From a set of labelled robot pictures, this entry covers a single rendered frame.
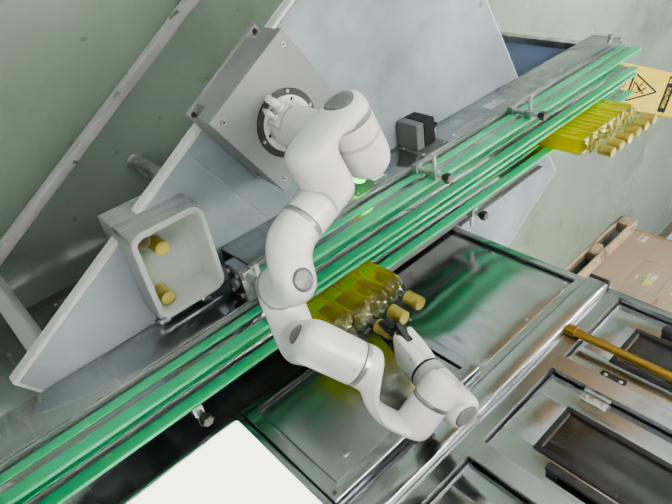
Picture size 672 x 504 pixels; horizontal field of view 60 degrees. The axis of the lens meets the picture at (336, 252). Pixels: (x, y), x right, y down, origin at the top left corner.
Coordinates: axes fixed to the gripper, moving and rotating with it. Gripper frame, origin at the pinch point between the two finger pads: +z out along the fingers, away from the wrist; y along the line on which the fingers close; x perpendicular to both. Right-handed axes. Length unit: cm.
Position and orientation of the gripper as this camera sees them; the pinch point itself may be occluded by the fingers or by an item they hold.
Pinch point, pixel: (389, 331)
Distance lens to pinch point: 135.0
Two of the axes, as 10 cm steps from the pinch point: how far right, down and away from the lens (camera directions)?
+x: -8.8, 3.8, -2.9
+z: -4.5, -4.7, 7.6
